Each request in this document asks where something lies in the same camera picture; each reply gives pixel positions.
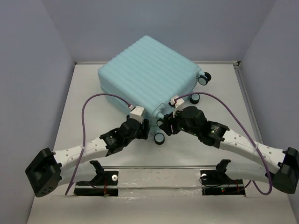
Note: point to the light blue hard-shell suitcase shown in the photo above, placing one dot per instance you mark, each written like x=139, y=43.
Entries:
x=148, y=74

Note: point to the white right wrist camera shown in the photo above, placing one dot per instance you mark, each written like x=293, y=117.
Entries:
x=177, y=103

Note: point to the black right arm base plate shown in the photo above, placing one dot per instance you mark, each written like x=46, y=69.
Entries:
x=217, y=185

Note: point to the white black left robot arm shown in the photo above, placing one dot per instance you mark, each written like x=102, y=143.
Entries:
x=48, y=169

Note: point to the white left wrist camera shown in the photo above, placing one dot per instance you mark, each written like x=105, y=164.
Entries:
x=136, y=112

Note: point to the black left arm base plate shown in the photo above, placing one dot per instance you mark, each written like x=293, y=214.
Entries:
x=104, y=183

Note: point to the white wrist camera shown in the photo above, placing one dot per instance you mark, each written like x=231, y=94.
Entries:
x=177, y=103
x=136, y=112

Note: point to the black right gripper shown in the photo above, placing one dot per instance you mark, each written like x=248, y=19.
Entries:
x=167, y=124

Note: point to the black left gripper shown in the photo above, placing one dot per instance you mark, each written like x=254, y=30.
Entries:
x=143, y=132

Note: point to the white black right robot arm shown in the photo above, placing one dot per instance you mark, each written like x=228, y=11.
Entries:
x=281, y=166

